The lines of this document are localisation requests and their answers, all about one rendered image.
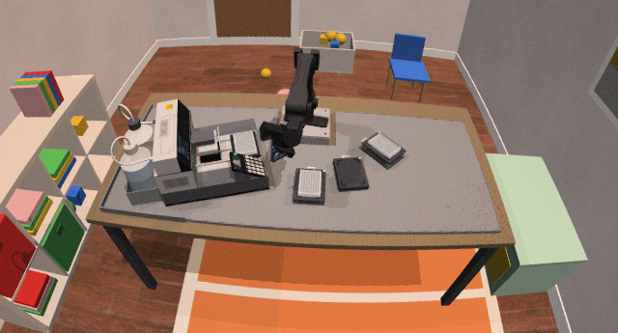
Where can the white bottle with black cap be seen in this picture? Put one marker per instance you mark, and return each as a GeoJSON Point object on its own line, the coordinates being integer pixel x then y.
{"type": "Point", "coordinates": [142, 134]}

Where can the white plastic bottle with blue liquid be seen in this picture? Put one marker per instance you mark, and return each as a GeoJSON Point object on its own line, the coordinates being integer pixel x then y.
{"type": "Point", "coordinates": [139, 176]}

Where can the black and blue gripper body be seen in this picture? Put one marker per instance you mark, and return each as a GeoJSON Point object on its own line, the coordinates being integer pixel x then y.
{"type": "Point", "coordinates": [290, 151]}

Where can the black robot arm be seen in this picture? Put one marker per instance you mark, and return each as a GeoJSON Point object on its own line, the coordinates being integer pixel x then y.
{"type": "Point", "coordinates": [300, 104]}

